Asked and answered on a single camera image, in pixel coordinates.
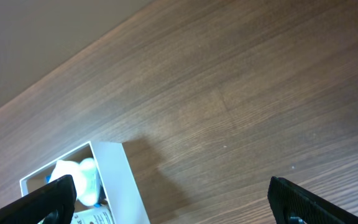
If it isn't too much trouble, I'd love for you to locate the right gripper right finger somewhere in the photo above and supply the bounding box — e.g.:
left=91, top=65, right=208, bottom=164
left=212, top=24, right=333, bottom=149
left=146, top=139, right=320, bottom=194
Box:
left=267, top=176, right=358, bottom=224

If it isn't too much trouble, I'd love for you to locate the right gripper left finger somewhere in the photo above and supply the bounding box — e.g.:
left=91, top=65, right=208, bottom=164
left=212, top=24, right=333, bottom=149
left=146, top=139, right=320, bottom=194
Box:
left=0, top=175, right=76, bottom=224

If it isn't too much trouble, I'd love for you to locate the white tube with print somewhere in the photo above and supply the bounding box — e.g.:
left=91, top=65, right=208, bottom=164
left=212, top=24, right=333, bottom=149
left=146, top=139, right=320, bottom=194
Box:
left=47, top=160, right=84, bottom=185

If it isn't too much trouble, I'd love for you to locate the clear spray bottle dark liquid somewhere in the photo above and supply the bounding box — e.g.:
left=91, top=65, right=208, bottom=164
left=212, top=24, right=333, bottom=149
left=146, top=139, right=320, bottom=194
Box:
left=78, top=157, right=101, bottom=207

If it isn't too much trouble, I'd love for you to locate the white round jar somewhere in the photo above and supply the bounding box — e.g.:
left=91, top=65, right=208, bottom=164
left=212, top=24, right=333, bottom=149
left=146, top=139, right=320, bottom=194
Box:
left=71, top=207, right=114, bottom=224

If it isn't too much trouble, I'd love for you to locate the white cardboard box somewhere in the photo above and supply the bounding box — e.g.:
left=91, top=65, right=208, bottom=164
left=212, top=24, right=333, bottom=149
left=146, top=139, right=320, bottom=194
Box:
left=19, top=141, right=150, bottom=224

